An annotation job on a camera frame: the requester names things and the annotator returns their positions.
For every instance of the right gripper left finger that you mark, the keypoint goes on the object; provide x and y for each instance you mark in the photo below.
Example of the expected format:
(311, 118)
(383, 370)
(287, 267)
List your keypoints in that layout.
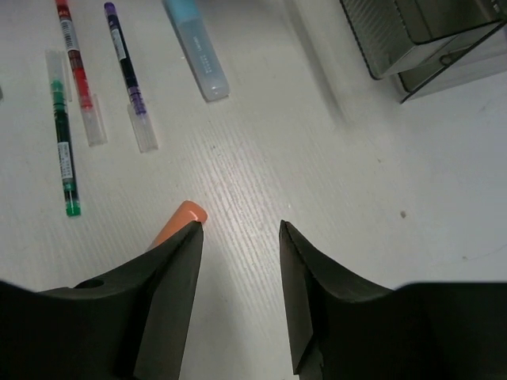
(129, 323)

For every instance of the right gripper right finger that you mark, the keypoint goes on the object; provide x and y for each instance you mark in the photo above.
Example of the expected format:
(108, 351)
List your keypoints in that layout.
(343, 326)

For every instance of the orange highlighter marker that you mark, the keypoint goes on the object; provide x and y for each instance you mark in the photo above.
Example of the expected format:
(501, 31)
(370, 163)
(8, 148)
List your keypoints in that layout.
(186, 213)

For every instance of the purple gel pen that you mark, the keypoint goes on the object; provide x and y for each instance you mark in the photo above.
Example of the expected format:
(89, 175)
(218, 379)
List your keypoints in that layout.
(137, 109)

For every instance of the clear acrylic drawer organizer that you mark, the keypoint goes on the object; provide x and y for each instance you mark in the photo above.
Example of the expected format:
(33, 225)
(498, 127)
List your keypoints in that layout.
(426, 46)

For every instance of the blue highlighter marker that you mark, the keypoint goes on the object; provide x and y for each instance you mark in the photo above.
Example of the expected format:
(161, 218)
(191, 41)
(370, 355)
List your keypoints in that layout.
(190, 29)

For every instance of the red gel pen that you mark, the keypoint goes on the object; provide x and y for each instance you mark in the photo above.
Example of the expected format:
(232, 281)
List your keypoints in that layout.
(89, 107)

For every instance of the green gel pen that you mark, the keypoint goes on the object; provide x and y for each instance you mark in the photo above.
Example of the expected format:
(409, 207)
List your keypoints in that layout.
(58, 89)

